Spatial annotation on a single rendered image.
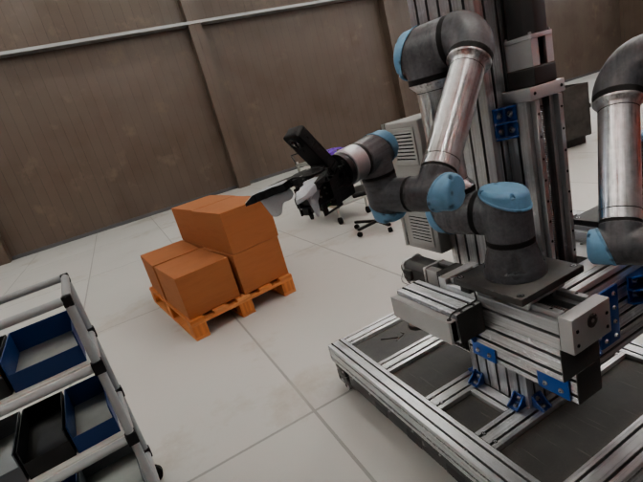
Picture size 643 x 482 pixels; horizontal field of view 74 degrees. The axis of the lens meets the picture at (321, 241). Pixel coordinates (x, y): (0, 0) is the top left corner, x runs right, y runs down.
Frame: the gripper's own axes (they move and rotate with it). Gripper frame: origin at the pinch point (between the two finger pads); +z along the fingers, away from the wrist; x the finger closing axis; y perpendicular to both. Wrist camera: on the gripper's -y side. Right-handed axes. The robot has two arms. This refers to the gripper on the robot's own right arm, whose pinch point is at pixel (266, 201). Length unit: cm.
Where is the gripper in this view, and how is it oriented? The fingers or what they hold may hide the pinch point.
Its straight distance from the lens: 75.5
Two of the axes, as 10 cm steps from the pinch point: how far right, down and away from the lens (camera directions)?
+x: -6.8, -0.4, 7.3
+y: 3.2, 8.8, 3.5
